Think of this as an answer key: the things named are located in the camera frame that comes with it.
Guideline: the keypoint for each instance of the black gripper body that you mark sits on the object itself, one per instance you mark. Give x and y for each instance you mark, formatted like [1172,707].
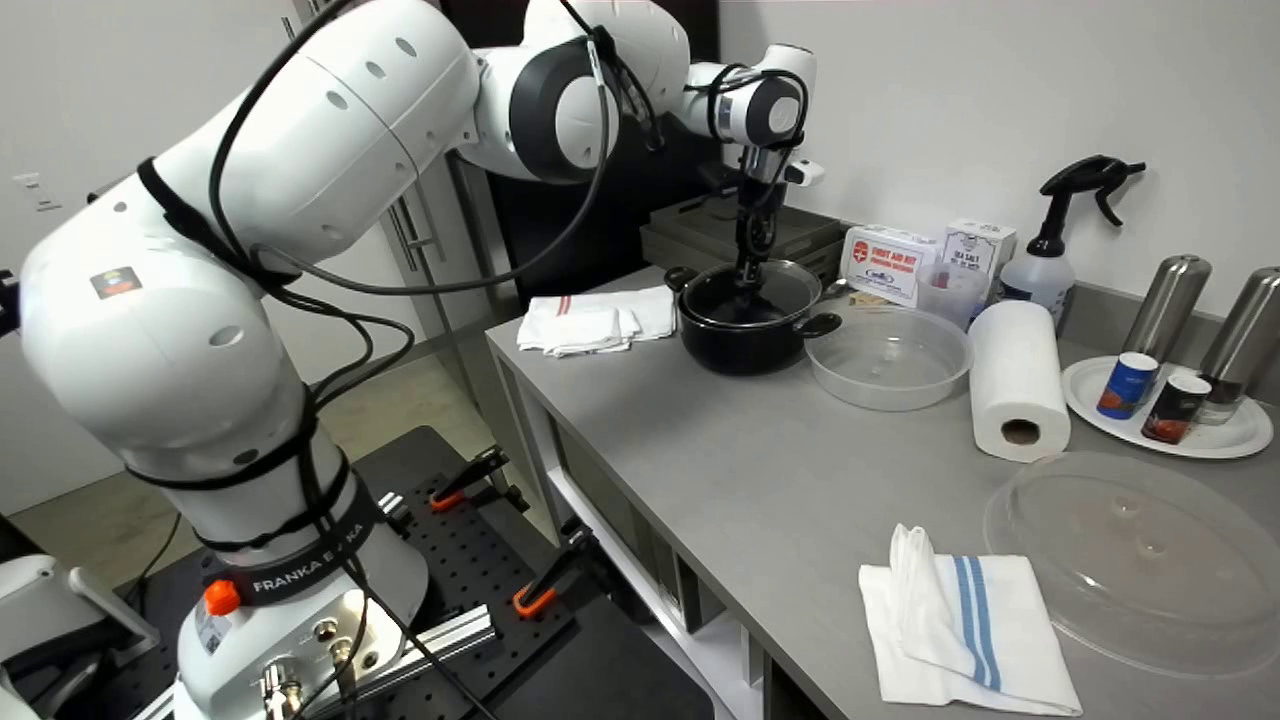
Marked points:
[758,215]

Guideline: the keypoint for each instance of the glass lid with black knob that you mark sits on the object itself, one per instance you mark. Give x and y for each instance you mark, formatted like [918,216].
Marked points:
[793,300]

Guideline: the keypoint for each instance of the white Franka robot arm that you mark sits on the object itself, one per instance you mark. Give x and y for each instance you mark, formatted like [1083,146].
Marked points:
[174,346]

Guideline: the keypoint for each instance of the black cooking pot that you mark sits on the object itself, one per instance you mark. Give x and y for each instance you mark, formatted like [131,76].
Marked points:
[747,349]

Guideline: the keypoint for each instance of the dark grey stacked trays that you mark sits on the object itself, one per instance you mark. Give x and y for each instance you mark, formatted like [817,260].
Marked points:
[694,241]

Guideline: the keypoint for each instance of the red and white box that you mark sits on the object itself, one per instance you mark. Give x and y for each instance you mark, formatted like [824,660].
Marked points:
[886,267]

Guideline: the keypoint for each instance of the black refrigerator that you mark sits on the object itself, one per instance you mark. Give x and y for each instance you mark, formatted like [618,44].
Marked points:
[602,253]

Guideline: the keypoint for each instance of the clear glass round dish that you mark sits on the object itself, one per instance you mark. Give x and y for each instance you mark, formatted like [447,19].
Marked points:
[886,366]

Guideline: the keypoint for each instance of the white towel with red stripe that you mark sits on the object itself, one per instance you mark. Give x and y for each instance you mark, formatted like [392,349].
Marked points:
[586,323]

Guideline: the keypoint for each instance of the white carton box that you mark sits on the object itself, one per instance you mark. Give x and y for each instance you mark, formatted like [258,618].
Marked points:
[972,260]

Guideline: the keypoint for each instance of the white paper towel roll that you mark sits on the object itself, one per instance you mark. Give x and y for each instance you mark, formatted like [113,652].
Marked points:
[1018,372]

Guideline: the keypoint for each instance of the spray bottle with black trigger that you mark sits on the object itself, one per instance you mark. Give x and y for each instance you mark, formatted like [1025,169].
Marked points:
[1040,276]

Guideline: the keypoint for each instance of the blue spice jar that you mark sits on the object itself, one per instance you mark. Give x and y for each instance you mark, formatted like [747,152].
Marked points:
[1125,386]

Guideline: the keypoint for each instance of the black clamp with orange tip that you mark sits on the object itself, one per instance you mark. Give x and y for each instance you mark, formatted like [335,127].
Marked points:
[532,602]
[450,502]

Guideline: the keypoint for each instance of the white open shelf unit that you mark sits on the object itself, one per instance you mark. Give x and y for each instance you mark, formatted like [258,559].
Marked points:
[724,660]

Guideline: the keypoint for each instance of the stainless steel canister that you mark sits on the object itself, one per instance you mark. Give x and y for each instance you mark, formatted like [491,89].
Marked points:
[1244,332]
[1170,306]

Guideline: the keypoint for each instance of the black perforated robot table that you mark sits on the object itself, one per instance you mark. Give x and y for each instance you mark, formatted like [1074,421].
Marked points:
[464,563]

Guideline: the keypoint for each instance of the white towel with blue stripes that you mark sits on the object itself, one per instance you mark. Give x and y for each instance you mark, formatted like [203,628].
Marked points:
[986,625]

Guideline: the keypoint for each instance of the dark red spice jar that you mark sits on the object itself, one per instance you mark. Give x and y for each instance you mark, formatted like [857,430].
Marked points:
[1172,406]

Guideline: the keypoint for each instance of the large clear plastic cover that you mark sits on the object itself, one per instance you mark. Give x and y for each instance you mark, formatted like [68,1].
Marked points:
[1145,563]

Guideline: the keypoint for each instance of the white round plate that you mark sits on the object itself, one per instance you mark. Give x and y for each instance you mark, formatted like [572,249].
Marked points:
[1226,432]

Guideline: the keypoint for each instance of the aluminium extrusion rail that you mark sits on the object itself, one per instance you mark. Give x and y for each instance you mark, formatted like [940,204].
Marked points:
[452,634]

